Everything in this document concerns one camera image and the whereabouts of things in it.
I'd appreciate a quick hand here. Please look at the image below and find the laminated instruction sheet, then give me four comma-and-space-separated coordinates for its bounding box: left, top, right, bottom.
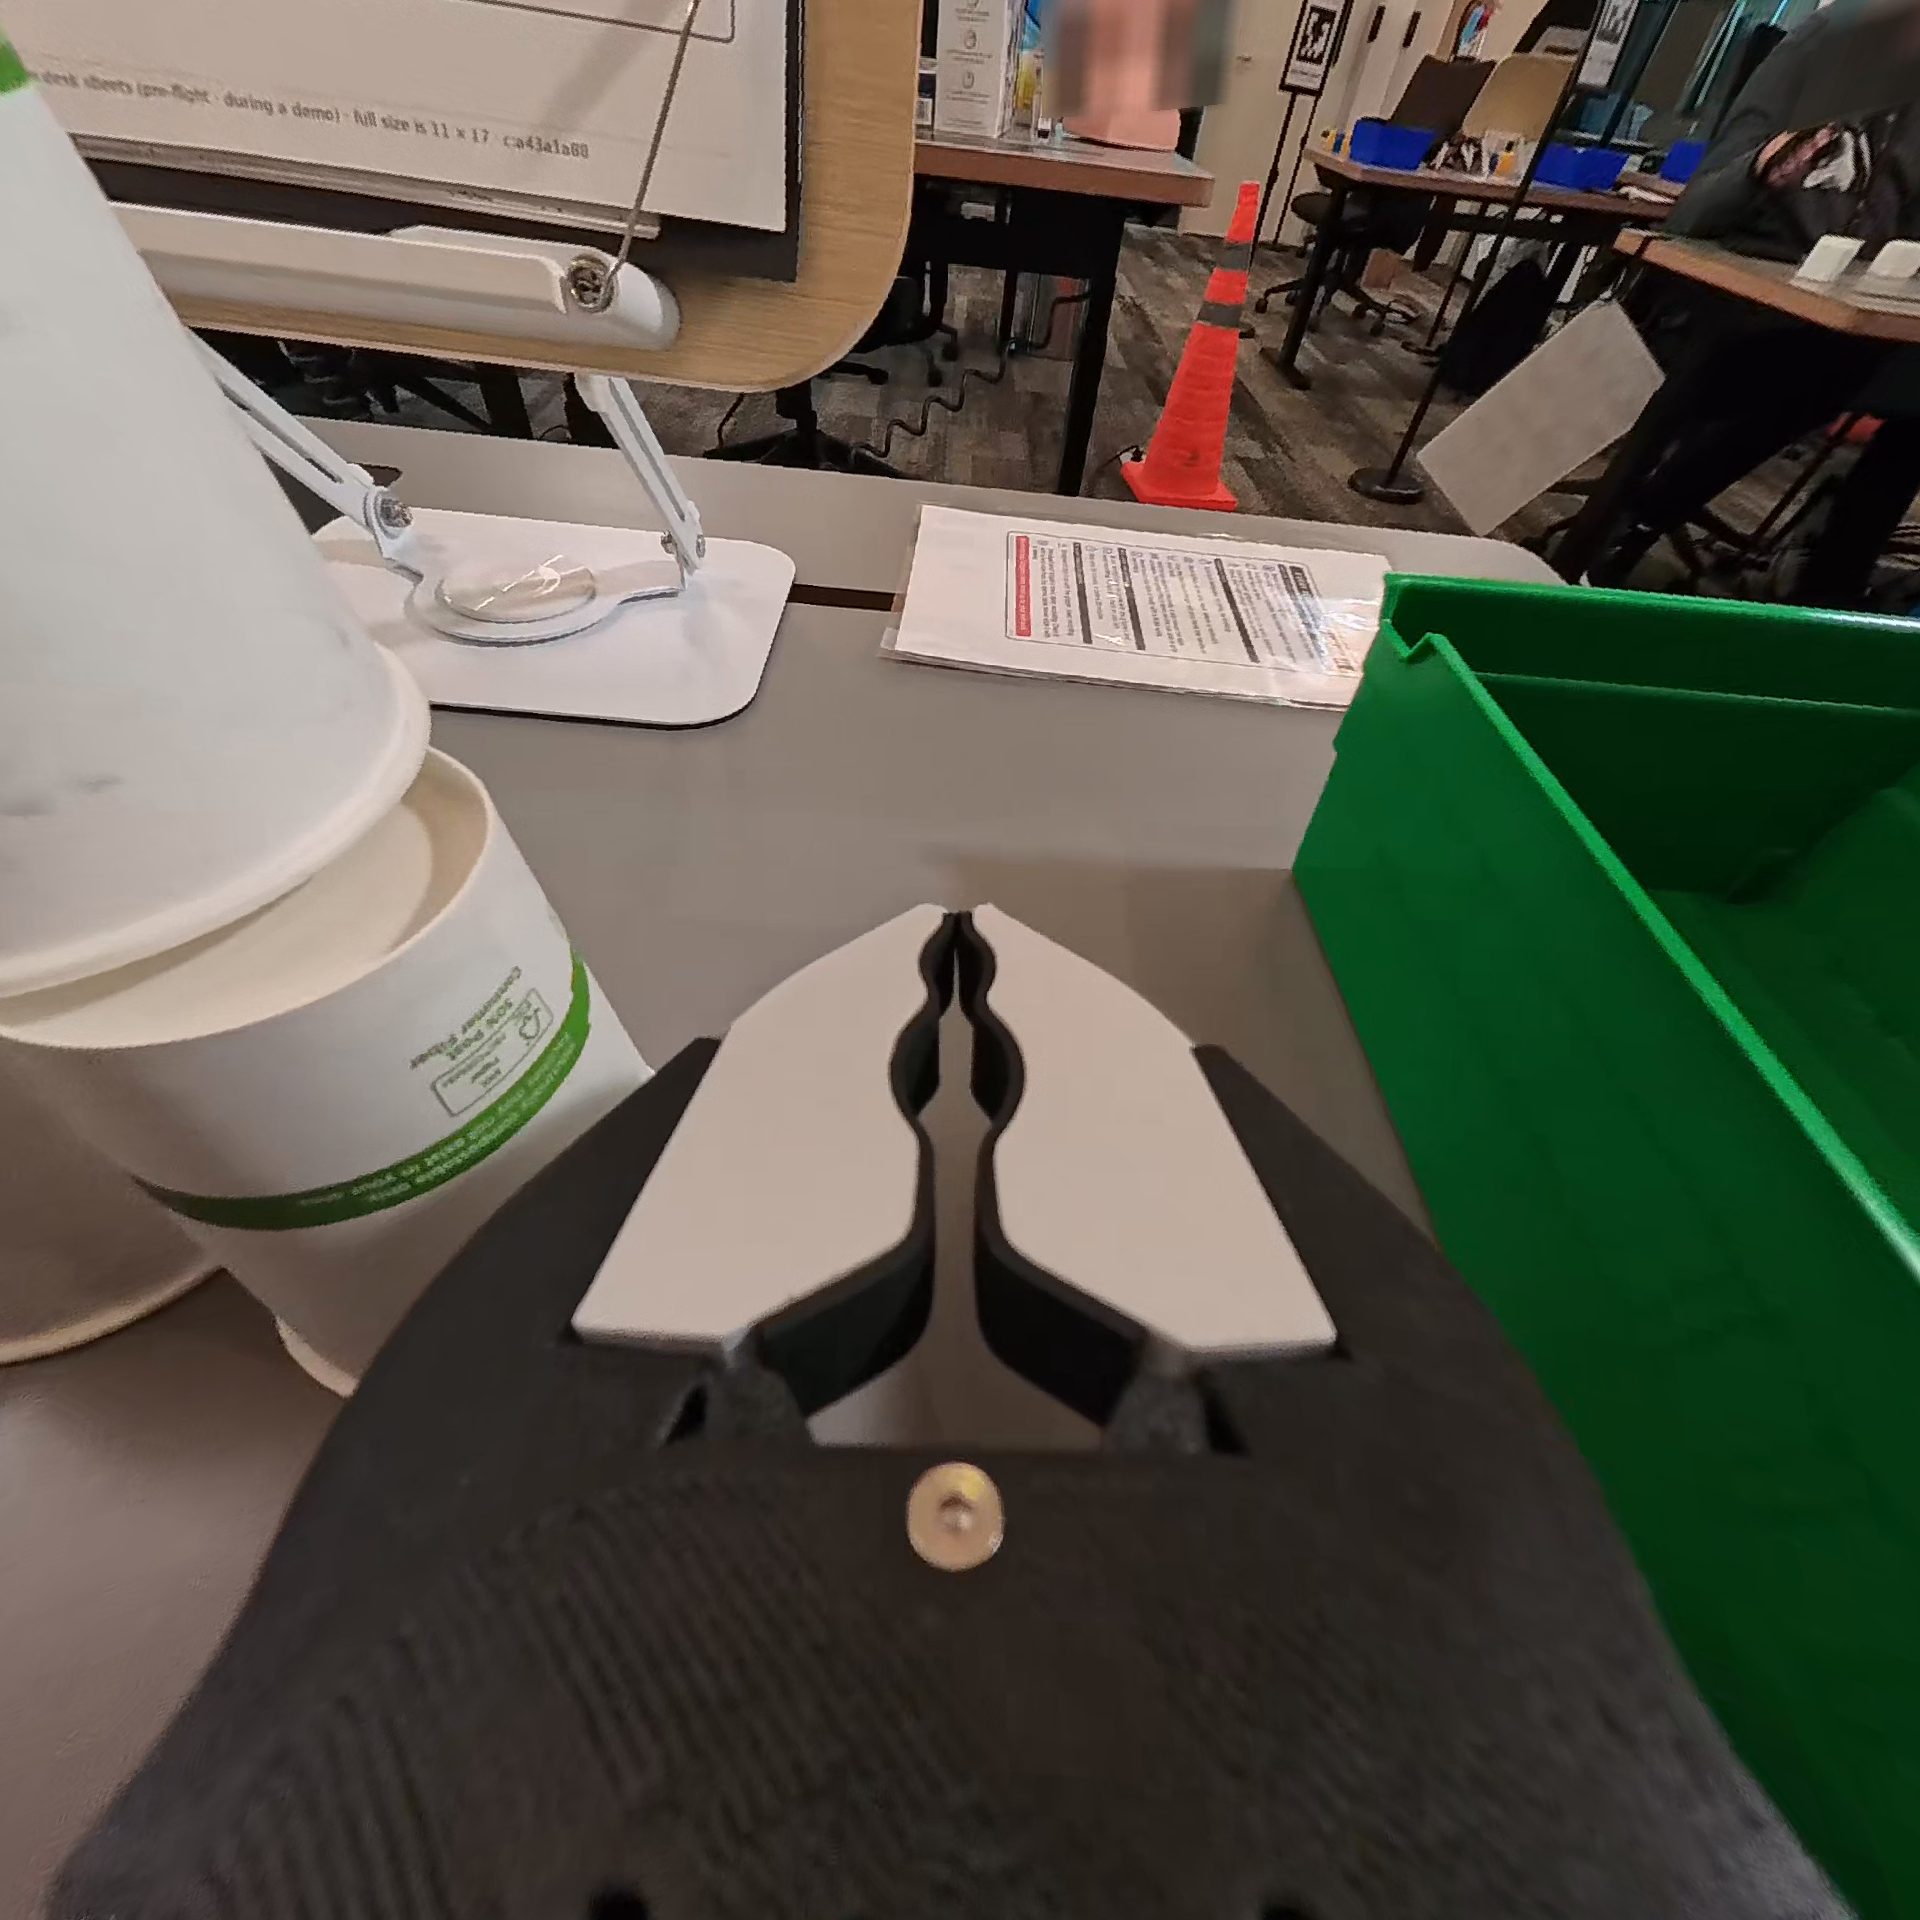
881, 502, 1393, 710

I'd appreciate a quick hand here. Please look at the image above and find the orange traffic cone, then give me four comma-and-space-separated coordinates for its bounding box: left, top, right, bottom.
1120, 181, 1267, 515

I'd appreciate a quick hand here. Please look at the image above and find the white printed paper sheet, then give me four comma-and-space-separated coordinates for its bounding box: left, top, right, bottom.
29, 0, 797, 233

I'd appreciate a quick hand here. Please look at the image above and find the black white sign stand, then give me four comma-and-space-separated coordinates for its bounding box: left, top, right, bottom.
1275, 0, 1346, 250

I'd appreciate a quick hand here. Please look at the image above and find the brown top table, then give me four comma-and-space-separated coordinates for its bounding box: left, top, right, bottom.
914, 128, 1214, 496
1306, 142, 1674, 394

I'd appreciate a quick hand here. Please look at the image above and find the white monitor stand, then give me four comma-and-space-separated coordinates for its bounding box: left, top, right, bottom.
112, 198, 801, 731

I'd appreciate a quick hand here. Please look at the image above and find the wood edged table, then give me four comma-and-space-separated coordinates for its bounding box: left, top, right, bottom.
1611, 224, 1920, 349

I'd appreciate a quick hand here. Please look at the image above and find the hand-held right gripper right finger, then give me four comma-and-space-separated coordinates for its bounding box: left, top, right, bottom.
960, 904, 1340, 1426

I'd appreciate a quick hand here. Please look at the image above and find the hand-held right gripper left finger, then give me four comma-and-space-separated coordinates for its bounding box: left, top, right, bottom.
570, 904, 963, 1419

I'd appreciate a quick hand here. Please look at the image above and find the white carton box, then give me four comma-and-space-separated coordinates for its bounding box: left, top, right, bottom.
932, 0, 1045, 140

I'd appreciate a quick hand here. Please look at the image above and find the green plastic bin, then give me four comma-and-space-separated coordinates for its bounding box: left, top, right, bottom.
1289, 573, 1920, 1920

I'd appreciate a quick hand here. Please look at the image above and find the wooden board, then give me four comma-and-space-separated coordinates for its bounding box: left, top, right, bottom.
59, 0, 923, 395

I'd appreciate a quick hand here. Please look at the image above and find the grey flat panel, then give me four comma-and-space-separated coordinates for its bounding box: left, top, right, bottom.
1418, 305, 1670, 537

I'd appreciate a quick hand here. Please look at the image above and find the white paper cup green band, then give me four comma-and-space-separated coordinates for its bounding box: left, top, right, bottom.
0, 748, 657, 1401
0, 1036, 220, 1364
0, 29, 432, 1002

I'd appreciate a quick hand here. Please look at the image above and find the grey desk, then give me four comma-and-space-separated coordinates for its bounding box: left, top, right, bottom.
0, 417, 1568, 1920

